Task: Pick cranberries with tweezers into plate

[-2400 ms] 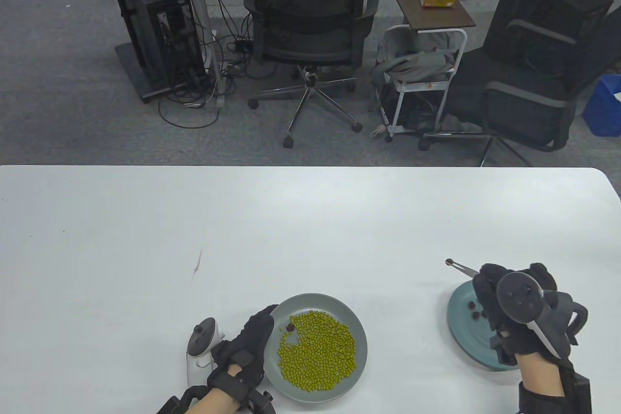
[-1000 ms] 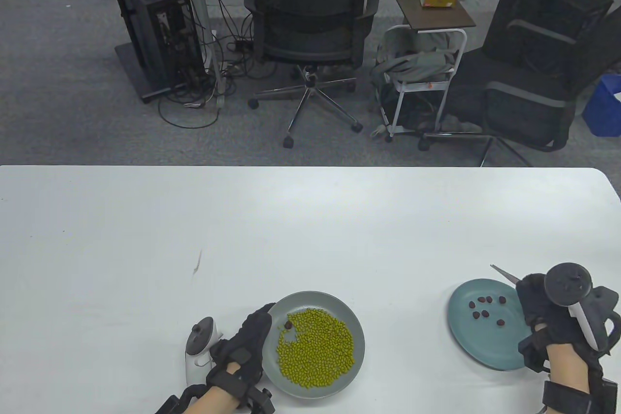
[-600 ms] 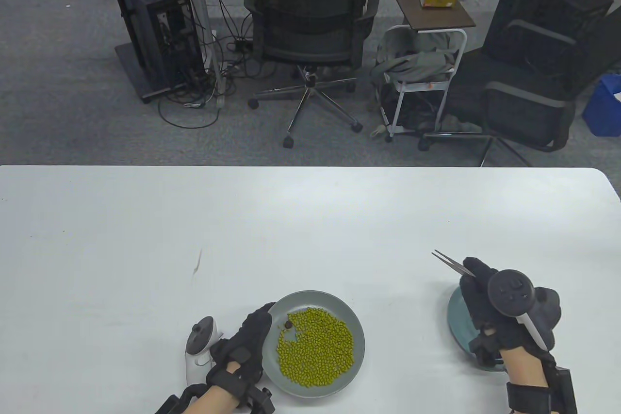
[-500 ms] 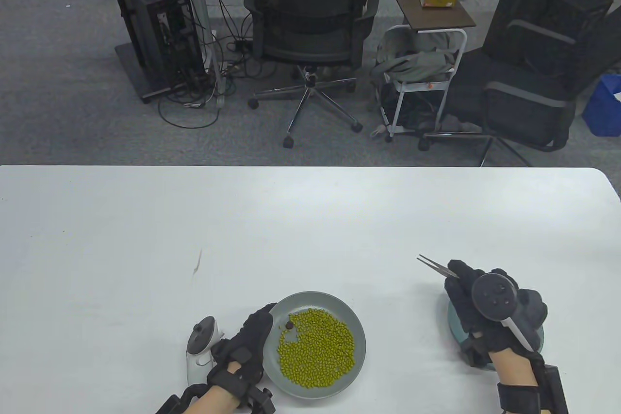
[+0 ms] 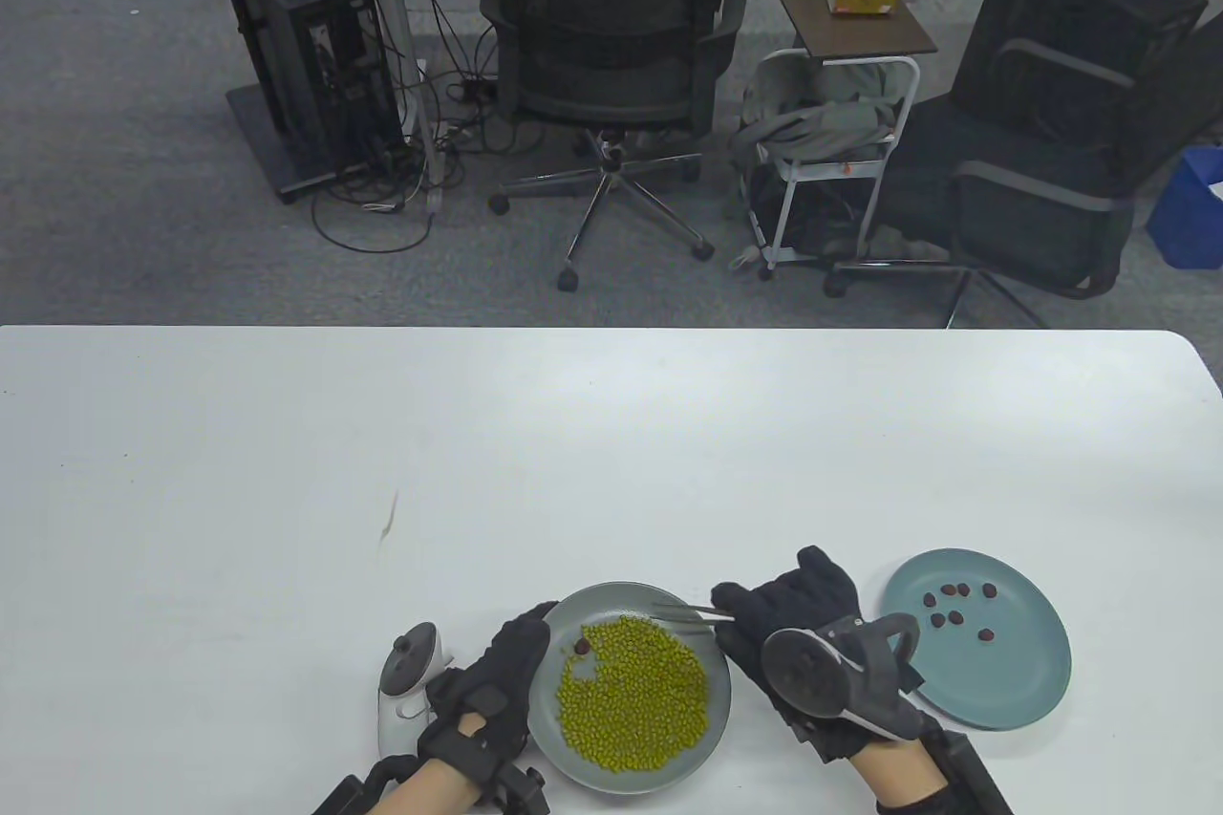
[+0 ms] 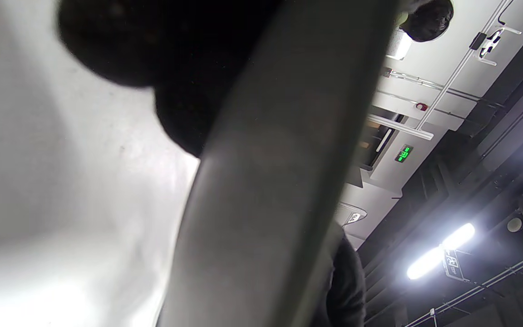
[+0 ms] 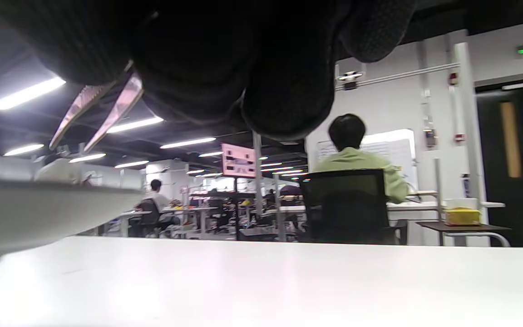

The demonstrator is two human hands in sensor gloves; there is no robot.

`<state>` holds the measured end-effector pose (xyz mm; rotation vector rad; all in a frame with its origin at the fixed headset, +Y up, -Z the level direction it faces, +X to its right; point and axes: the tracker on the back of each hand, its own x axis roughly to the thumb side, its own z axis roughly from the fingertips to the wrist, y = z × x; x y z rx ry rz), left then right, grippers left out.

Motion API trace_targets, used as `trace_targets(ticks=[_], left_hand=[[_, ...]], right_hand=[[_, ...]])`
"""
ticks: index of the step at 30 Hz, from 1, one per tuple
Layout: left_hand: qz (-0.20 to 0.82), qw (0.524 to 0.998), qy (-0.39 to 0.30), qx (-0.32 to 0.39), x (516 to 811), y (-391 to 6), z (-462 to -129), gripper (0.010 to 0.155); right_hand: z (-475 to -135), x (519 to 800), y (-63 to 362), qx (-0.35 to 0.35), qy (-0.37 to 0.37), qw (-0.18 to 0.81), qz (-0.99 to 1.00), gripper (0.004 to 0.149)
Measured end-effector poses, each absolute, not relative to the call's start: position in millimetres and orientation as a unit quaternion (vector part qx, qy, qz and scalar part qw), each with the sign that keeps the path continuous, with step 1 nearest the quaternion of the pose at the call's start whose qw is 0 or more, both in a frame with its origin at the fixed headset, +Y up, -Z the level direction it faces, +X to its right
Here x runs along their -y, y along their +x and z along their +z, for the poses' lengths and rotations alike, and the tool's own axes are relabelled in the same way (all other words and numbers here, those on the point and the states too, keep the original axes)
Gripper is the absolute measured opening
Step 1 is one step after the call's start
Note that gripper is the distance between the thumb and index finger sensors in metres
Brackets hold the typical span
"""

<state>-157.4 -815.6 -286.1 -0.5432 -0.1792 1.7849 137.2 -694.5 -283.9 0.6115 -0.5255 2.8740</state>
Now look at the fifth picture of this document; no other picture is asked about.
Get person's left hand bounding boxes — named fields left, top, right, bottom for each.
left=418, top=602, right=561, bottom=775

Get person's right hand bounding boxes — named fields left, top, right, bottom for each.
left=711, top=547, right=945, bottom=765

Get silver tweezers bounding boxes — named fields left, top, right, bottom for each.
left=652, top=601, right=738, bottom=625

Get grey plate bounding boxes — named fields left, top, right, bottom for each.
left=527, top=581, right=733, bottom=796

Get person's right forearm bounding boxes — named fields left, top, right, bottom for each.
left=848, top=737, right=958, bottom=815

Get person's left forearm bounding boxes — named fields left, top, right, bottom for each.
left=368, top=756, right=481, bottom=815

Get dark grey wrist controller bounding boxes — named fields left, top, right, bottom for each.
left=761, top=611, right=925, bottom=741

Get pile of green beans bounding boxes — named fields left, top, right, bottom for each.
left=556, top=615, right=711, bottom=771

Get white wrist controller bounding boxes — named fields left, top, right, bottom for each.
left=378, top=622, right=455, bottom=761

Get cluster of red beans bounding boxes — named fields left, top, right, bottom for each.
left=922, top=582, right=999, bottom=643

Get teal plate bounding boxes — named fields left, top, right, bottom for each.
left=878, top=547, right=1074, bottom=731

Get black grey-armed office chair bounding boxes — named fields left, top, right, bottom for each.
left=824, top=39, right=1223, bottom=331

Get grey clothing bundle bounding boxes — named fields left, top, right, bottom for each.
left=729, top=55, right=904, bottom=178

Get blue bin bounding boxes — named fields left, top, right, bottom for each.
left=1145, top=145, right=1223, bottom=271

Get brown top white side table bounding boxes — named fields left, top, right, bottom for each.
left=731, top=0, right=941, bottom=283

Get black mesh office chair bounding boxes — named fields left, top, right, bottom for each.
left=476, top=0, right=753, bottom=292

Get black computer tower on stand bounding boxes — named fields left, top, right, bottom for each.
left=223, top=0, right=426, bottom=206

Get white desk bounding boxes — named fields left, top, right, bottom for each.
left=306, top=0, right=962, bottom=185

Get large black computer case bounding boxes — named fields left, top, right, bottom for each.
left=954, top=0, right=1211, bottom=139

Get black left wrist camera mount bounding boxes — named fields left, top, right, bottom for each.
left=313, top=753, right=552, bottom=815

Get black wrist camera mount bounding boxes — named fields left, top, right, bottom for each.
left=919, top=727, right=1016, bottom=815
left=313, top=753, right=552, bottom=815

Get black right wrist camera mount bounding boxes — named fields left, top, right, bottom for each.
left=919, top=727, right=1016, bottom=815

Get tangle of black cables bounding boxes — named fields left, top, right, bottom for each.
left=311, top=0, right=536, bottom=254

